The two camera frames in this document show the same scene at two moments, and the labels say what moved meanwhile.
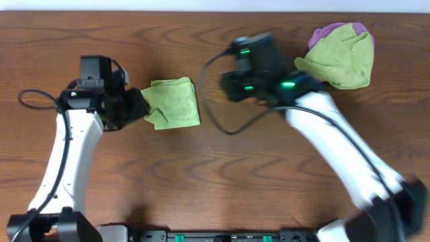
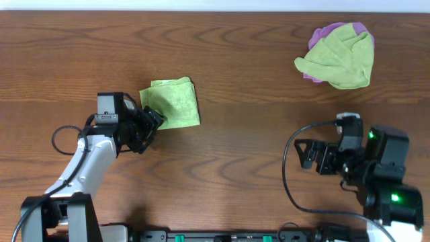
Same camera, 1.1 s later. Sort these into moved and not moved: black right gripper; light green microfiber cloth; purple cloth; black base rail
Moved: black right gripper
Not moved: purple cloth; black base rail; light green microfiber cloth
